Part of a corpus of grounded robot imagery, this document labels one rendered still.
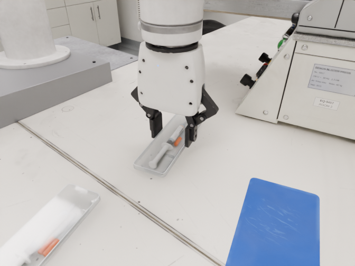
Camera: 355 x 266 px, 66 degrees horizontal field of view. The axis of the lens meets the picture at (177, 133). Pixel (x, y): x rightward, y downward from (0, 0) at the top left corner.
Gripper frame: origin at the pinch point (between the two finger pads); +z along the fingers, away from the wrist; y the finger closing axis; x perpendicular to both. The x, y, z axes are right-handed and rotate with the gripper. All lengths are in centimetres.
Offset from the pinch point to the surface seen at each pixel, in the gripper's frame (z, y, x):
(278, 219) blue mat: 3.4, 19.5, -8.8
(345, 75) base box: -9.1, 24.5, 13.8
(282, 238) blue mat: 3.4, 20.3, -11.5
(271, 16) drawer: -15.6, 10.7, 21.0
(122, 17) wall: 45, -177, 245
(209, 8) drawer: -15.9, -1.8, 21.8
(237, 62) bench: 3.5, 0.5, 45.8
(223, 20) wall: 30, -49, 211
